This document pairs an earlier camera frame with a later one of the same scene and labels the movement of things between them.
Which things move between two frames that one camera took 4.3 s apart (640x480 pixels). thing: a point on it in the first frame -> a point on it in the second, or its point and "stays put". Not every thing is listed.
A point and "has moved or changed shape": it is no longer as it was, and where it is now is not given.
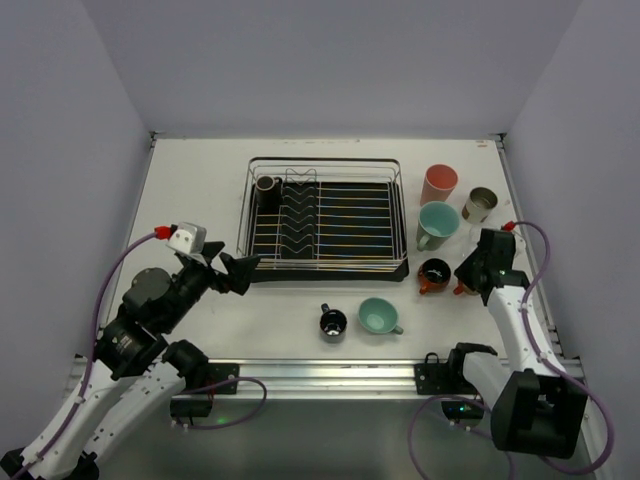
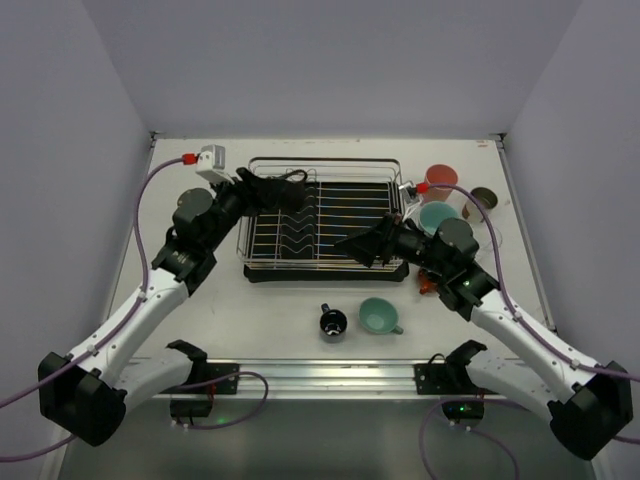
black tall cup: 268,192 has moved or changed shape
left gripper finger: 240,270 -> 273,204
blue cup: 333,322 stays put
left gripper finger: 210,250 -> 277,186
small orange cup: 459,289 has moved or changed shape
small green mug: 379,316 stays put
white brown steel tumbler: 481,200 stays put
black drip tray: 331,231 stays put
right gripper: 475,275 -> 391,240
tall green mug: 437,224 stays put
